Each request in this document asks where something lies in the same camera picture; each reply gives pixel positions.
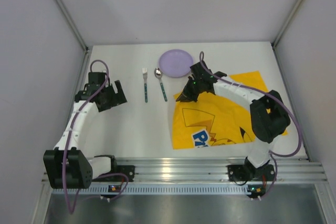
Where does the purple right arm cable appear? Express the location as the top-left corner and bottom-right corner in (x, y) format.
(198, 51), (303, 200)

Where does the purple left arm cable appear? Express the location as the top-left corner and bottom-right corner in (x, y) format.
(61, 59), (129, 215)

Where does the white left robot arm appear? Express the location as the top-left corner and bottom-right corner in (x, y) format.
(43, 72), (193, 190)

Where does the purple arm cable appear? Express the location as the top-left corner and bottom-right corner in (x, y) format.
(61, 59), (129, 215)
(198, 51), (303, 200)

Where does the purple plastic plate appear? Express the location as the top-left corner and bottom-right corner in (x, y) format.
(158, 49), (194, 78)

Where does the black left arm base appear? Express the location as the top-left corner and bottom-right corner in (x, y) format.
(93, 165), (135, 183)

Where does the perforated cable duct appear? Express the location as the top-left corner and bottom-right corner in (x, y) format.
(52, 184), (266, 196)

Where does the aluminium mounting rail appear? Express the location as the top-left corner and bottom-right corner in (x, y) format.
(41, 157), (328, 185)

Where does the yellow Pikachu cloth placemat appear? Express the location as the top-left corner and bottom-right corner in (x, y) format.
(172, 70), (289, 150)

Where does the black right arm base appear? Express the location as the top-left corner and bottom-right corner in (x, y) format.
(227, 164), (275, 186)

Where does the fork with teal handle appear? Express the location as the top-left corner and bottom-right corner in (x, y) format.
(142, 68), (148, 103)

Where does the spoon with teal handle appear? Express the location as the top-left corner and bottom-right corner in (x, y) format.
(154, 68), (167, 102)

